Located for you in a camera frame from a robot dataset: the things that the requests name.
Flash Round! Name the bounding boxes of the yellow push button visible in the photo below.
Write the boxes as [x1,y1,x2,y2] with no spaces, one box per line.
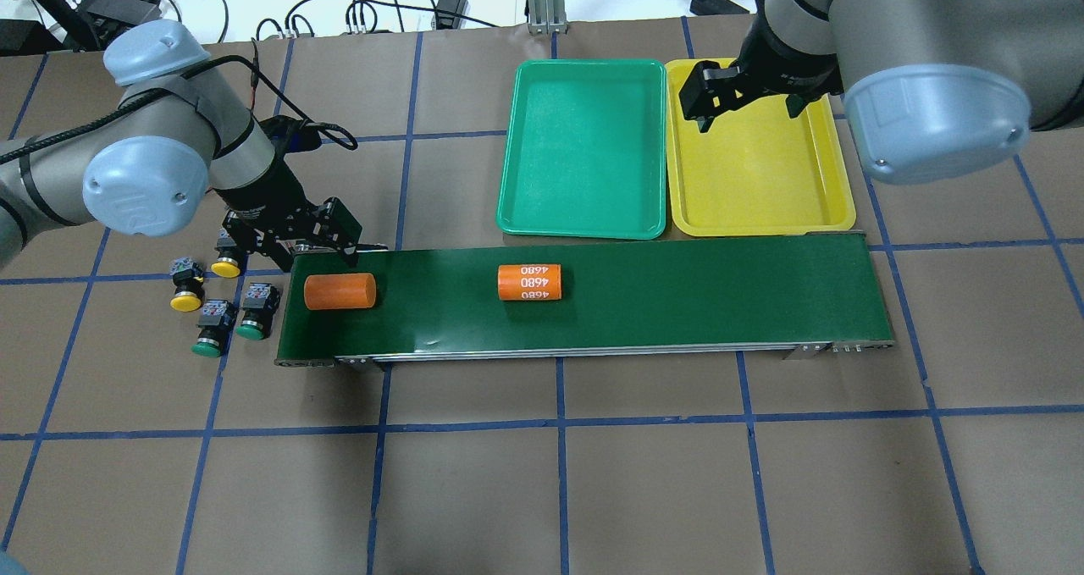
[169,257,205,312]
[209,228,248,279]

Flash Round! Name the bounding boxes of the yellow plastic tray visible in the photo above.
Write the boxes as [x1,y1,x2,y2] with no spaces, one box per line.
[664,59,856,238]

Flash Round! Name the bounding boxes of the green plastic tray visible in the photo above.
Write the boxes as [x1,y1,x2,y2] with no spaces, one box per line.
[495,59,666,241]

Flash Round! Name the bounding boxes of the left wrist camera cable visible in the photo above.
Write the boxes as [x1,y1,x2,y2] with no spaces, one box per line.
[0,54,358,165]

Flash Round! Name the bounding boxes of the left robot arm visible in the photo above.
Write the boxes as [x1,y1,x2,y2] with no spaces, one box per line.
[1,20,362,271]

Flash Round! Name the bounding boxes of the plain orange cylinder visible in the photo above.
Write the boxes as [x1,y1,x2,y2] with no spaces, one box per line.
[302,273,377,310]

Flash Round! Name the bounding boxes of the green conveyor belt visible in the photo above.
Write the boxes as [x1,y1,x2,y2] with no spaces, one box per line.
[274,233,894,367]

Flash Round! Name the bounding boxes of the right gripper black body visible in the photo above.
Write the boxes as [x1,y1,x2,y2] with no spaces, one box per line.
[680,25,835,122]

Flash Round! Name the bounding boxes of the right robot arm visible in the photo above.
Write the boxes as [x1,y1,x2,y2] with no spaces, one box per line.
[678,0,1083,186]

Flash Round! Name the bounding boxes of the red black power cable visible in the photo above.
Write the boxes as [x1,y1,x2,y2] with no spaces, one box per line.
[247,37,263,119]

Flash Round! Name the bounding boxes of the orange cylinder labelled 4680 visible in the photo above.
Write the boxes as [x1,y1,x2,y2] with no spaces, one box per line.
[496,263,564,302]

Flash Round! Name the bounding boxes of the black power adapter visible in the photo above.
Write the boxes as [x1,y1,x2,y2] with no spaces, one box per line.
[689,0,749,16]

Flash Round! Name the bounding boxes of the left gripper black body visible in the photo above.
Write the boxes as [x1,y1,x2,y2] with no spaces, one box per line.
[216,156,362,273]

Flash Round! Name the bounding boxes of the green push button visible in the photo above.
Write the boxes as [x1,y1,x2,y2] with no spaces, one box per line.
[191,301,237,358]
[234,282,282,342]

